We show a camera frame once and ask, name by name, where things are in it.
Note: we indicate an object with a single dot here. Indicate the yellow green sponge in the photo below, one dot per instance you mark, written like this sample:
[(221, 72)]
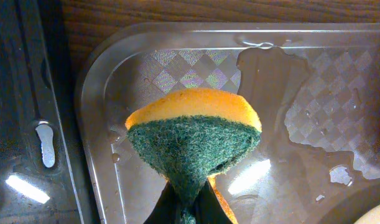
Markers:
[(190, 136)]

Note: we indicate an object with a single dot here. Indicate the brown serving tray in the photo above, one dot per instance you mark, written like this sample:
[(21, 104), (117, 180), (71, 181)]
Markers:
[(320, 159)]

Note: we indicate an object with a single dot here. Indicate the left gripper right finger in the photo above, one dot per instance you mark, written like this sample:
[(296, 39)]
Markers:
[(207, 208)]

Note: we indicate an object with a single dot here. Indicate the light green plate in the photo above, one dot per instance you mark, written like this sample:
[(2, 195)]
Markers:
[(371, 217)]

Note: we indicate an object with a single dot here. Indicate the black plastic tray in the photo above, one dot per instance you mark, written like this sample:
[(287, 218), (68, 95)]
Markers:
[(43, 172)]

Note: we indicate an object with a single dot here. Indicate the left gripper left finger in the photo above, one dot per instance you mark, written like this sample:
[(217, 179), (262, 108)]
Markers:
[(167, 208)]

